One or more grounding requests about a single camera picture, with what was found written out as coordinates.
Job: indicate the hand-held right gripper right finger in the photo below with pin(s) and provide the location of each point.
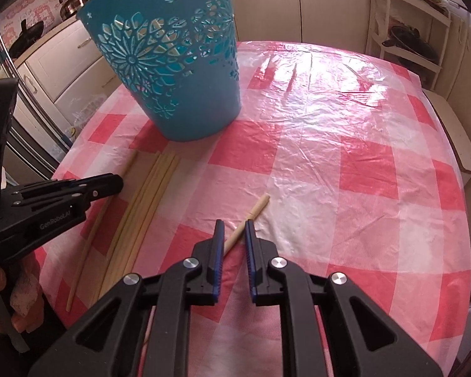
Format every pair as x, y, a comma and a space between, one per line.
250, 261

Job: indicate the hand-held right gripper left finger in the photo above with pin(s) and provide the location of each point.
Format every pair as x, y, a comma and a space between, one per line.
219, 261

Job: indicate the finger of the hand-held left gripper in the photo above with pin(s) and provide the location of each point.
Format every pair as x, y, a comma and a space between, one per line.
98, 186

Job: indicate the bundle of pale chopsticks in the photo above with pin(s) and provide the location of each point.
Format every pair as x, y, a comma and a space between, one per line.
141, 212

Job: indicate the teal perforated plastic basket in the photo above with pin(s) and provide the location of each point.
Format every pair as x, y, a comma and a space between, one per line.
196, 98

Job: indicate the cream drawer cabinet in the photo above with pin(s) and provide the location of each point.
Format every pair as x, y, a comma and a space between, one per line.
62, 66

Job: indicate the pink checked plastic tablecloth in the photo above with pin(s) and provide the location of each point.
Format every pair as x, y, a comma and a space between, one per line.
337, 165

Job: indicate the black frying pan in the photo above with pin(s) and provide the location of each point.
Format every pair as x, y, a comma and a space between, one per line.
27, 37

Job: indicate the steel kettle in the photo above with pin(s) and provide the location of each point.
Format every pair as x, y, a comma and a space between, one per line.
68, 6

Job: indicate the beige board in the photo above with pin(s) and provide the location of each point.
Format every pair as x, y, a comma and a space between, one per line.
451, 125

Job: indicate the cream door cabinets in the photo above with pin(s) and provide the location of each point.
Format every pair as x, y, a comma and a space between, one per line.
278, 4

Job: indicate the black pan on shelf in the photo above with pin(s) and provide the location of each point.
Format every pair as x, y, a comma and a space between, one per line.
412, 43

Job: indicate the white shelf rack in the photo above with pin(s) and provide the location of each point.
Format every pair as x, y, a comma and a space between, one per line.
378, 19

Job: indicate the pink wall stickers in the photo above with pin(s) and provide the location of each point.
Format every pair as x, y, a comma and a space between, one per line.
35, 8

